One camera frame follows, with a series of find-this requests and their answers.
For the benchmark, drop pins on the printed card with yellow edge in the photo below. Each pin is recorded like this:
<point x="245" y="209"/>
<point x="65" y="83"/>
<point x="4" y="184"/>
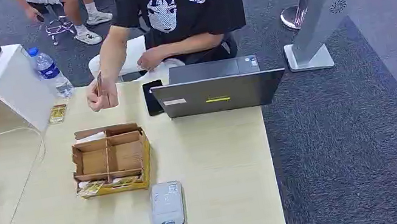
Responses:
<point x="125" y="181"/>

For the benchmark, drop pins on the grey laptop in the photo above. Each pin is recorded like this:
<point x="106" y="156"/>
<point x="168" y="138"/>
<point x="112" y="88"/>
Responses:
<point x="219" y="93"/>

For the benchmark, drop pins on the printed card with green picture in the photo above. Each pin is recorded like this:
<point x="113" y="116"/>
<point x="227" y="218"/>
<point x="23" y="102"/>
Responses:
<point x="90" y="188"/>

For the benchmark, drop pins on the person's right hand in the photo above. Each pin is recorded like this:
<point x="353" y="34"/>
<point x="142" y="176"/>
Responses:
<point x="106" y="96"/>

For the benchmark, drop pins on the grey portable wifi router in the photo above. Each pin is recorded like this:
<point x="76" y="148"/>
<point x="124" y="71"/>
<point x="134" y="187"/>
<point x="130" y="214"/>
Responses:
<point x="167" y="205"/>

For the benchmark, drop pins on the crouching person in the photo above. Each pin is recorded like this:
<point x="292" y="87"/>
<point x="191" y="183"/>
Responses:
<point x="75" y="6"/>

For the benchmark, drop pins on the person's left hand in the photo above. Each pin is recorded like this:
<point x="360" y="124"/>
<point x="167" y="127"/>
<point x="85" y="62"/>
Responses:
<point x="150" y="59"/>

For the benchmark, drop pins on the white card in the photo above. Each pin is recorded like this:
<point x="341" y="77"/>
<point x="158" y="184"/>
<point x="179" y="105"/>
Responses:
<point x="90" y="137"/>

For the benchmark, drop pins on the brown card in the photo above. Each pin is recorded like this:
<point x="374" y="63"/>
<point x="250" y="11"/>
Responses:
<point x="99" y="83"/>

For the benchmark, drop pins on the chrome stanchion base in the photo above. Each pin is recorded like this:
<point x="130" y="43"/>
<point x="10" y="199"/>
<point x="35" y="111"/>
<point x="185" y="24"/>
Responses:
<point x="292" y="17"/>

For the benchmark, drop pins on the clear plastic water bottle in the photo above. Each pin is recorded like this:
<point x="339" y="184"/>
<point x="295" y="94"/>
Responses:
<point x="51" y="73"/>

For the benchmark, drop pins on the black smartphone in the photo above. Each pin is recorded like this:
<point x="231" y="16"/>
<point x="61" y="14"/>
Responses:
<point x="153" y="98"/>

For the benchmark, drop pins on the seated person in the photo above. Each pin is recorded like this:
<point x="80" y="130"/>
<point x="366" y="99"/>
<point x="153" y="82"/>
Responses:
<point x="200" y="8"/>

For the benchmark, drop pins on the wooden card box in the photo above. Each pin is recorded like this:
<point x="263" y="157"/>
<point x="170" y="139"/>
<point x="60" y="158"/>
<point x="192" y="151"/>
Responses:
<point x="113" y="158"/>

